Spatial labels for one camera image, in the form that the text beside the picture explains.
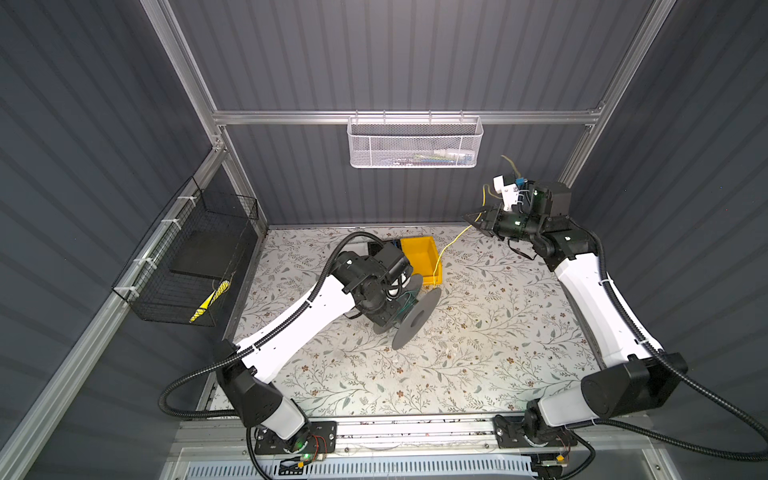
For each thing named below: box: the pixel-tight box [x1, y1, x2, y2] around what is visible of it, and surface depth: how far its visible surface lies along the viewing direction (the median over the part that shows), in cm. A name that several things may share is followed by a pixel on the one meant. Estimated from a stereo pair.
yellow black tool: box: [189, 280, 230, 323], surface depth 70 cm
